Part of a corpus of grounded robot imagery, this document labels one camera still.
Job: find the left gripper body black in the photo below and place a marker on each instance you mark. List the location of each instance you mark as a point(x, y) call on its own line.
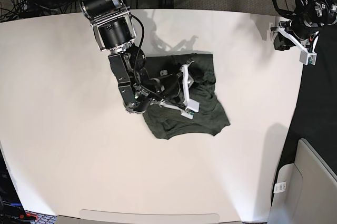
point(305, 35)

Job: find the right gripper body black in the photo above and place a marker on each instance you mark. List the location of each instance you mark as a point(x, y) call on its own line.
point(168, 87)

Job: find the dark green long-sleeve shirt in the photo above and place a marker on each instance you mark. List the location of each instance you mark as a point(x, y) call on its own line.
point(166, 123)

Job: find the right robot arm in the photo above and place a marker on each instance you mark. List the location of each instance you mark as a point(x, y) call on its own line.
point(111, 22)

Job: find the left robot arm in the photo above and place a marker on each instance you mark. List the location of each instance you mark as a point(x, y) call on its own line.
point(320, 13)

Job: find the black cloth pile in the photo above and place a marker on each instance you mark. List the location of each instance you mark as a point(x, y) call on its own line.
point(314, 117)

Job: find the grey plastic bin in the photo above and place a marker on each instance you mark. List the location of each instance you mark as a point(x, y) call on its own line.
point(305, 191)

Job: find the grey tray edge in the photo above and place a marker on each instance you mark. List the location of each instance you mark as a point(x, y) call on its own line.
point(92, 216)

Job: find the black box with label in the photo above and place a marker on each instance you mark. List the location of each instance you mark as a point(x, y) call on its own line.
point(9, 214)

